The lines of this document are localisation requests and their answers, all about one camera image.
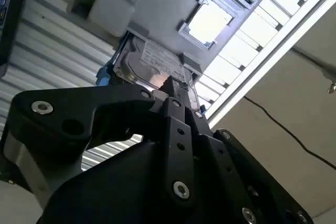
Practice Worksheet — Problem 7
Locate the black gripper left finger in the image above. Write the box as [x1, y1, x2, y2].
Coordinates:
[4, 76, 197, 206]

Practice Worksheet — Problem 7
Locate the hard disk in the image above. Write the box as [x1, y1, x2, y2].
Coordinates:
[96, 31, 207, 112]

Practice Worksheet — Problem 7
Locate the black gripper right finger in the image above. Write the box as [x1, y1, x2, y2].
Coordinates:
[178, 82, 314, 224]

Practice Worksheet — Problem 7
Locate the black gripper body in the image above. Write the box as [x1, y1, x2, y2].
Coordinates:
[36, 140, 238, 224]

